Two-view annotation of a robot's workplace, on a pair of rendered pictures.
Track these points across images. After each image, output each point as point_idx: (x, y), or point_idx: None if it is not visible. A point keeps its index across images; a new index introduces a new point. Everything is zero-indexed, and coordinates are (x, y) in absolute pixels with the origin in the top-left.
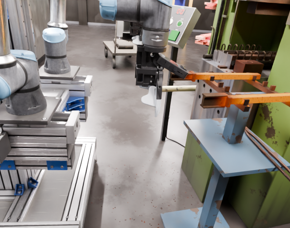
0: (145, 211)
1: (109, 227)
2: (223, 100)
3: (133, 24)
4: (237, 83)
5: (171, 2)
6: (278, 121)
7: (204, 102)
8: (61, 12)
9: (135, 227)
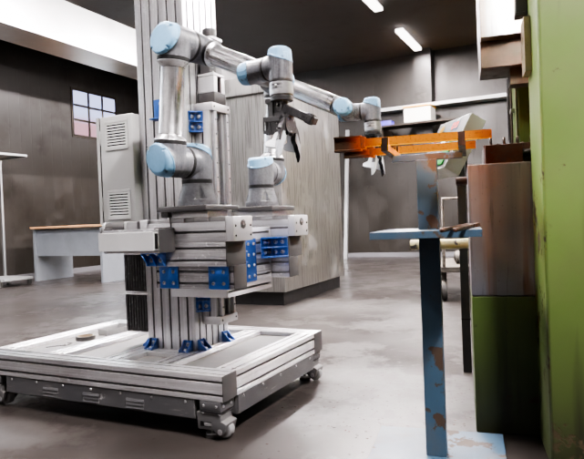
0: (358, 424)
1: (290, 427)
2: (358, 142)
3: None
4: (475, 173)
5: (286, 56)
6: (538, 216)
7: (334, 145)
8: None
9: (329, 433)
